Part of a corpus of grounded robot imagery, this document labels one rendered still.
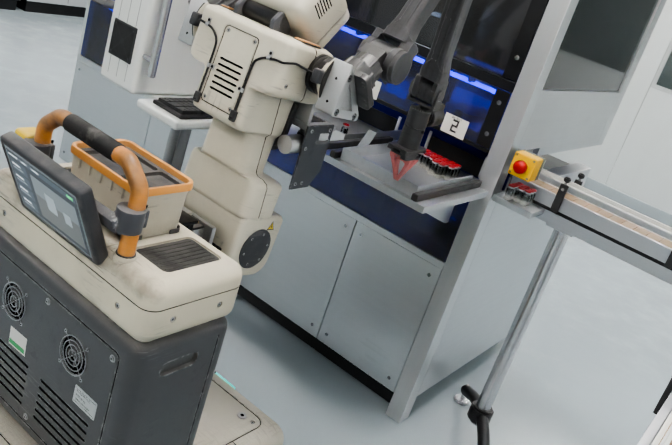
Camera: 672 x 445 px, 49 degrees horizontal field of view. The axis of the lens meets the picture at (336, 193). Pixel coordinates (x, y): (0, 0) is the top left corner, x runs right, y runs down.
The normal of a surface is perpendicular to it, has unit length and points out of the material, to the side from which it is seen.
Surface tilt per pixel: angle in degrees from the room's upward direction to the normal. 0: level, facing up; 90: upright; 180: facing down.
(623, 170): 90
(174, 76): 90
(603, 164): 90
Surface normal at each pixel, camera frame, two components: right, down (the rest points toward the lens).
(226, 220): -0.54, -0.02
